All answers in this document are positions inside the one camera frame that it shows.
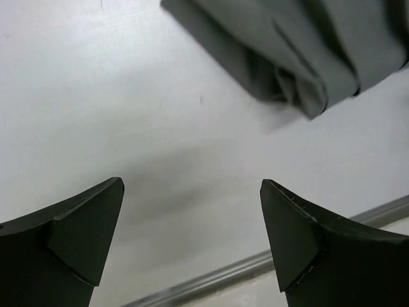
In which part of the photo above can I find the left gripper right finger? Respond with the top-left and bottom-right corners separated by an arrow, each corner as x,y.
260,179 -> 408,306

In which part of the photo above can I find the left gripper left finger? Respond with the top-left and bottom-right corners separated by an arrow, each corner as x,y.
1,177 -> 125,306

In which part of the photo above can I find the grey pleated skirt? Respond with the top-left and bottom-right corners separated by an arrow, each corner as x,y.
161,1 -> 408,118

